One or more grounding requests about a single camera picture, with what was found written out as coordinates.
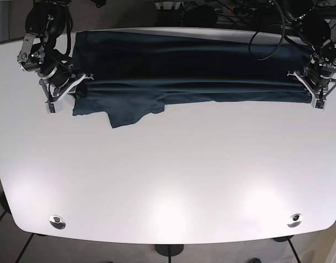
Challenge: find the left chrome table grommet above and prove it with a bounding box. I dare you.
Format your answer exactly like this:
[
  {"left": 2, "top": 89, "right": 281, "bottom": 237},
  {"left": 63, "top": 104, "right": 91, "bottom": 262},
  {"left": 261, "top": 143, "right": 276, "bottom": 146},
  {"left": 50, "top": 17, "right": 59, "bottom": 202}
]
[{"left": 49, "top": 215, "right": 66, "bottom": 230}]

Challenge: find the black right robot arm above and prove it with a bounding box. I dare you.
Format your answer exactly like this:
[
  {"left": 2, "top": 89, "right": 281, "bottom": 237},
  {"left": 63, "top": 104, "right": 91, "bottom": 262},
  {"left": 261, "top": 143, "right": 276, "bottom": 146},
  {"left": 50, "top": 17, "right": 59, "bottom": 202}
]
[{"left": 17, "top": 1, "right": 93, "bottom": 113}]

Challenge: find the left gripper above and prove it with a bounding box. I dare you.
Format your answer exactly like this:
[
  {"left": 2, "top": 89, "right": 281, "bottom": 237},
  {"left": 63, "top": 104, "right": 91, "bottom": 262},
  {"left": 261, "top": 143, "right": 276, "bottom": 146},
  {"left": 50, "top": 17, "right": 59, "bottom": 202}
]
[{"left": 287, "top": 71, "right": 336, "bottom": 110}]

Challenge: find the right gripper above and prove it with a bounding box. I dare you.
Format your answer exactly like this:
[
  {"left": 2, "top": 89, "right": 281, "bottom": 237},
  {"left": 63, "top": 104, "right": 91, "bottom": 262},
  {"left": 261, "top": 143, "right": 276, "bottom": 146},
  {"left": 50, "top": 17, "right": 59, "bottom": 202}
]
[{"left": 39, "top": 72, "right": 94, "bottom": 113}]

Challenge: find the chrome table grommet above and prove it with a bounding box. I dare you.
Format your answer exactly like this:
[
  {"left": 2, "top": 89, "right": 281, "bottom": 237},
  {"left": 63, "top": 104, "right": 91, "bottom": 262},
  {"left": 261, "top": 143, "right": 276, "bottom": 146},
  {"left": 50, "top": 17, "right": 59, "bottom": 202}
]
[
  {"left": 49, "top": 215, "right": 66, "bottom": 230},
  {"left": 287, "top": 214, "right": 303, "bottom": 228}
]

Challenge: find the dark teal T-shirt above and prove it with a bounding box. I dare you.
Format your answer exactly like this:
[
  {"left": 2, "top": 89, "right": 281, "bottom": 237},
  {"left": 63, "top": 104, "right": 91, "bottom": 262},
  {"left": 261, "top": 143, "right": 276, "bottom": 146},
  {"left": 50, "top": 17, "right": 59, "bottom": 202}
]
[{"left": 73, "top": 31, "right": 311, "bottom": 128}]

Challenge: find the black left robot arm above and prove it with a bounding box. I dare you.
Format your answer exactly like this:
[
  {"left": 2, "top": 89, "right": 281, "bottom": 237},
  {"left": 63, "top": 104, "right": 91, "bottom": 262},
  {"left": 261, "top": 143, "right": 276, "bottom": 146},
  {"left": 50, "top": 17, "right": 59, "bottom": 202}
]
[{"left": 251, "top": 1, "right": 336, "bottom": 109}]

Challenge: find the front black table foot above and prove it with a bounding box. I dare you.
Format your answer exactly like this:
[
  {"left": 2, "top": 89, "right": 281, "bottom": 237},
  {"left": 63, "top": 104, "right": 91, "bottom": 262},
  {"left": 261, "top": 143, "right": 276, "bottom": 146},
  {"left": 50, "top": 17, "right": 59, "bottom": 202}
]
[{"left": 154, "top": 244, "right": 184, "bottom": 257}]

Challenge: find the grey sneaker shoe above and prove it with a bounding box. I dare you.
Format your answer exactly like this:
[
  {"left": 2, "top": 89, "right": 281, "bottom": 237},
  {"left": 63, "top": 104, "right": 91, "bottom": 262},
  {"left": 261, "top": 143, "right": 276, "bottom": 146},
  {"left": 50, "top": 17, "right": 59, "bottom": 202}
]
[{"left": 248, "top": 258, "right": 262, "bottom": 263}]

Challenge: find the right chrome table grommet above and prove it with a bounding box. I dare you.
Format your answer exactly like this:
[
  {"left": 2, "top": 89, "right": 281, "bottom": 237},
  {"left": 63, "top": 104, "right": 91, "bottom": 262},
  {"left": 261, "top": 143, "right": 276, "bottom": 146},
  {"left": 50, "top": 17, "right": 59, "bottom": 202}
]
[{"left": 287, "top": 214, "right": 303, "bottom": 228}]

